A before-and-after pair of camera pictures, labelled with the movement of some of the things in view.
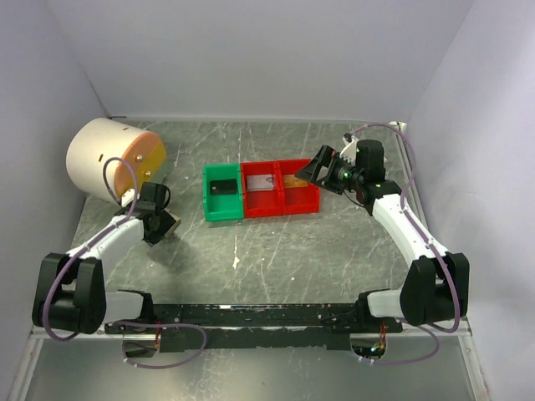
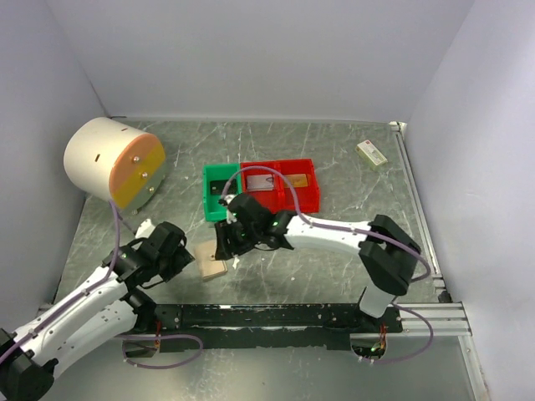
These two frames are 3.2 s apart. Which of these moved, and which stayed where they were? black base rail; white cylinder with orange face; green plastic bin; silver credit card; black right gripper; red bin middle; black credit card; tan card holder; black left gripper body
Moved: black left gripper body; black right gripper; tan card holder
Stayed: green plastic bin; red bin middle; black base rail; silver credit card; white cylinder with orange face; black credit card
